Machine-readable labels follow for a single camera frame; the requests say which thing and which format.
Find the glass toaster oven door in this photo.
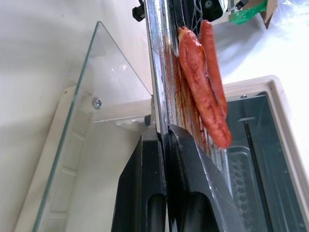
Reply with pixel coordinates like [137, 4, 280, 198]
[32, 21, 155, 232]

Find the black oven heating rod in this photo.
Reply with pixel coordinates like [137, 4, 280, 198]
[242, 119, 275, 232]

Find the metal oven crumb tray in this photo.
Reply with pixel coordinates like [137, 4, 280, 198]
[226, 145, 267, 232]

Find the large split red sausage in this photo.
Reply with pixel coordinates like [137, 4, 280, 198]
[177, 26, 233, 149]

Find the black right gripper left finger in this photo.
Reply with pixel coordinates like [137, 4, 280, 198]
[112, 127, 168, 232]

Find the green plastic package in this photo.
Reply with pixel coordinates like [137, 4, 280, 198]
[228, 0, 269, 25]

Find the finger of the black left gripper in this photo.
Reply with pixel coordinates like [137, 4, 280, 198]
[172, 0, 206, 41]
[132, 0, 149, 23]

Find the thin red sausage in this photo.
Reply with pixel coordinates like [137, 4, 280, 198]
[200, 20, 228, 119]

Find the brown cardboard box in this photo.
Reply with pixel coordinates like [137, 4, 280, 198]
[259, 0, 275, 30]

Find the cream toaster oven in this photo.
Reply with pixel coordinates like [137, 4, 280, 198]
[48, 74, 309, 232]

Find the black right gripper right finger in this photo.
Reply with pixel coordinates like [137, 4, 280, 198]
[166, 124, 246, 232]

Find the clear plastic sheet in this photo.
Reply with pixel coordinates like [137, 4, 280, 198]
[265, 0, 309, 53]

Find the silver metal baking tray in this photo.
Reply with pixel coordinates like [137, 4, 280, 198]
[144, 0, 234, 199]

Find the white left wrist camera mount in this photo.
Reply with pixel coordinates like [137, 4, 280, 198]
[202, 0, 229, 21]

